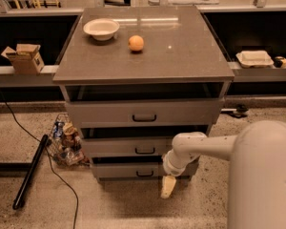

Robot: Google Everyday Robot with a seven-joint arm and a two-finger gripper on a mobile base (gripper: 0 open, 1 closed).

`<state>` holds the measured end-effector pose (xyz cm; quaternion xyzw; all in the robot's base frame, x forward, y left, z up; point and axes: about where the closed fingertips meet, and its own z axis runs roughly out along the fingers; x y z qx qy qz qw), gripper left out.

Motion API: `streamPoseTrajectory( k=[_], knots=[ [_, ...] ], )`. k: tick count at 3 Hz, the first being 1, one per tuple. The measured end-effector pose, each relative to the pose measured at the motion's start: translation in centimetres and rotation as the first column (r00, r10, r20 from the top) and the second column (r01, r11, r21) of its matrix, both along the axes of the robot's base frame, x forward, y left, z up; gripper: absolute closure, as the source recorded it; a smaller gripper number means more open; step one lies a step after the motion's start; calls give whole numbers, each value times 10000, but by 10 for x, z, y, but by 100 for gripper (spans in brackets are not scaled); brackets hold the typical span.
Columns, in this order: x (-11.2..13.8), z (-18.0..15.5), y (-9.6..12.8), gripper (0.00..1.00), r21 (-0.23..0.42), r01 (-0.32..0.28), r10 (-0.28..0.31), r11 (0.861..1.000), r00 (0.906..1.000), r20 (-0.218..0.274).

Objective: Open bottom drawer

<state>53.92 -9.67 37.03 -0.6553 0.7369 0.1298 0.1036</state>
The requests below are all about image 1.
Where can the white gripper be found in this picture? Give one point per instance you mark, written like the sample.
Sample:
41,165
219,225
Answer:
170,168

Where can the grey bottom drawer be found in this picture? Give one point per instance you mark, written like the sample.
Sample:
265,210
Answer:
127,171

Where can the grey drawer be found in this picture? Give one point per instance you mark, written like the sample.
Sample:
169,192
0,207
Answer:
139,113
133,146
127,171

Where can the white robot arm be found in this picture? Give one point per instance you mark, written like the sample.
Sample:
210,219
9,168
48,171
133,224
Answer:
257,173

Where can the grey middle drawer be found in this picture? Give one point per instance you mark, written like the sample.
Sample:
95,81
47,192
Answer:
133,146

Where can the grey top drawer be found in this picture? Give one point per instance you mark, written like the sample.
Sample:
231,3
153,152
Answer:
139,113

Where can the grey drawer cabinet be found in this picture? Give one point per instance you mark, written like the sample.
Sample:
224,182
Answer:
180,60

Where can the open cardboard box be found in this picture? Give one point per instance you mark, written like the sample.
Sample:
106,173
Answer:
25,59

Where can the black caster wheel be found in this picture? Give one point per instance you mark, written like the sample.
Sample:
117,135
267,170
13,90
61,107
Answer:
238,112

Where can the black tube on floor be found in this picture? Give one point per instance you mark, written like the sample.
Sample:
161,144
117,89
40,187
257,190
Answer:
24,188

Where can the orange fruit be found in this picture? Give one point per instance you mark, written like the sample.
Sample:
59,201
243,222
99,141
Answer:
136,43

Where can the white foam takeout container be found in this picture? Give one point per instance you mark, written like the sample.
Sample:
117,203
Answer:
254,59

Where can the yellow black tape measure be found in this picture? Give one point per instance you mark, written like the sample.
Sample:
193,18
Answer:
280,62

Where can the white paper bowl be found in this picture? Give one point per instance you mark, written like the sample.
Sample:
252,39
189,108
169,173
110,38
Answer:
102,29

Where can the wire basket with items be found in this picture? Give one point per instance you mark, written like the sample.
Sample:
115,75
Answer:
65,145

